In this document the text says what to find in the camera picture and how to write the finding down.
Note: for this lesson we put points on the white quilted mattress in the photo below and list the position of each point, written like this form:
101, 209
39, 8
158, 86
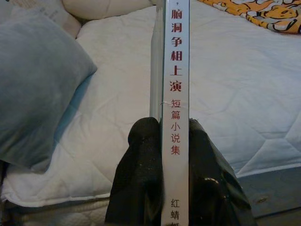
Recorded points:
235, 94

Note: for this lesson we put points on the orange cartoon-print quilt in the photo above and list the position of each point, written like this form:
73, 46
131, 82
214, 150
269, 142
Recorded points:
258, 14

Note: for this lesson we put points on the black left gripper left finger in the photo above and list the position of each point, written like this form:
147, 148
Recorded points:
138, 176

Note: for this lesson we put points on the white ornament-print headboard cover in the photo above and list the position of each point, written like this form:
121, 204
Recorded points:
35, 9

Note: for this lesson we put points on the beige padded headboard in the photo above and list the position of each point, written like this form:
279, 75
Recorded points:
73, 26

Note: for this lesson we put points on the grey bed base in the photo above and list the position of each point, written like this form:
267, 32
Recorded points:
270, 188

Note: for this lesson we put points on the grey plush pillow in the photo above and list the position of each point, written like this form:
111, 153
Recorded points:
35, 94

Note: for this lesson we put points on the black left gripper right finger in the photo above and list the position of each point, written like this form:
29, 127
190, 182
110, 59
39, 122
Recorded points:
211, 188

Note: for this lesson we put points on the long beige bolster cushion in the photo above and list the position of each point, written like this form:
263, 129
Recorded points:
105, 9

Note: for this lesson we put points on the Chinese paperback book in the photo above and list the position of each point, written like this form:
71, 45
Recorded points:
176, 70

